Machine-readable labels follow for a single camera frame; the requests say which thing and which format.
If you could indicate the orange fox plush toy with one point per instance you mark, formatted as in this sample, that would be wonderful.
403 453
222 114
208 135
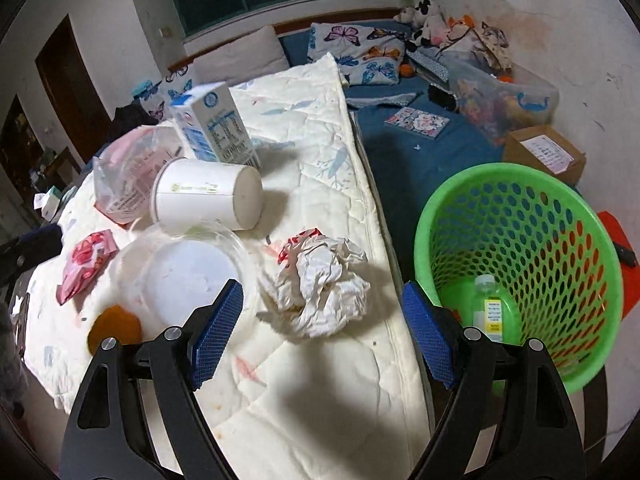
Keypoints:
460 25

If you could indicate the black remote control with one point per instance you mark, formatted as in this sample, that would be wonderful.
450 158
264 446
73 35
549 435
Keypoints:
627 254

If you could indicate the clear plastic bottle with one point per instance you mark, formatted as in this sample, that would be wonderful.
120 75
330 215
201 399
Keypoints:
490 310

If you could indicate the white paper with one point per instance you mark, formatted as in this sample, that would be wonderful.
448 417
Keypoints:
320 285

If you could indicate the clear pink plastic bag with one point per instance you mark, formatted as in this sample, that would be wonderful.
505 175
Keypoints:
125 175

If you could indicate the dark cloth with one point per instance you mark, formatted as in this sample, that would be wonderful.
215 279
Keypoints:
127 122

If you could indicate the dark wooden door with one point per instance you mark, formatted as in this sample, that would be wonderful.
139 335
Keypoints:
70 90

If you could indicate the colourful picture book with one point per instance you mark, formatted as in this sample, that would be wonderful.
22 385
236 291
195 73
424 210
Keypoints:
415 121

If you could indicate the beige pillow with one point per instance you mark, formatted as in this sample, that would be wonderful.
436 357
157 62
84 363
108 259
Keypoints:
240 57

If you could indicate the red stool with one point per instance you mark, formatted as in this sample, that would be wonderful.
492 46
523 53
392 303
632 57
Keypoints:
612 230

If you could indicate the blue patterned cloth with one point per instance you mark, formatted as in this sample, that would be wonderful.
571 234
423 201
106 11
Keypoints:
380 99

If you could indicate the clear storage bin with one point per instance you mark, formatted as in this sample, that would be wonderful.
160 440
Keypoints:
500 105

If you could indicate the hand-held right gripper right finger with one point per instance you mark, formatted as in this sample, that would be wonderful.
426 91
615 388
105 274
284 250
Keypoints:
430 335

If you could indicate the green plastic basket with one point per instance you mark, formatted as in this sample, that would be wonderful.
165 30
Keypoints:
550 220

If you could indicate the patterned plush toy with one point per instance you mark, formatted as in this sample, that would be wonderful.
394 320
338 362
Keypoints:
495 45

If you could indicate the blue bed sheet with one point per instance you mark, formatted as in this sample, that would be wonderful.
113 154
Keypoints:
425 160

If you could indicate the grey patterned pouch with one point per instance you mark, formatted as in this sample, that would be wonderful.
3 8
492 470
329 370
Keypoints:
427 66

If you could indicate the pink snack wrapper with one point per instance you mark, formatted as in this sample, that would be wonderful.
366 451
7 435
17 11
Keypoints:
85 260

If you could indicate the cardboard box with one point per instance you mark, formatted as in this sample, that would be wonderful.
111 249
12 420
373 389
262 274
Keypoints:
520 147

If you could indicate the orange peel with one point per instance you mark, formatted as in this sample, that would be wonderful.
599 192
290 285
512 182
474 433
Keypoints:
115 327

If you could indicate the butterfly print pillow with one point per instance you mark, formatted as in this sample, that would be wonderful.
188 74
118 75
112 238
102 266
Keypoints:
170 85
360 55

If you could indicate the white quilted blanket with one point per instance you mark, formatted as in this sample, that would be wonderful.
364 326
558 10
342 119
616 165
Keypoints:
300 160

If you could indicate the small orange ball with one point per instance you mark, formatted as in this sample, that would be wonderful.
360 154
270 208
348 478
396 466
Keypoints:
407 70

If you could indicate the cow plush toy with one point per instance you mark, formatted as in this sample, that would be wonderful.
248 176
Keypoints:
425 20

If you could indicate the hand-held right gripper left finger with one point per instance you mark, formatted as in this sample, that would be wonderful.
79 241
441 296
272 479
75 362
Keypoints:
217 330

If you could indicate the blue white milk carton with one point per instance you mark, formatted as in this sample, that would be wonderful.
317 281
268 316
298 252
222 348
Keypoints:
215 125

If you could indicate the white paper cup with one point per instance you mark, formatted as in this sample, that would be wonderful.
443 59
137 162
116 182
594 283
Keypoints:
200 195

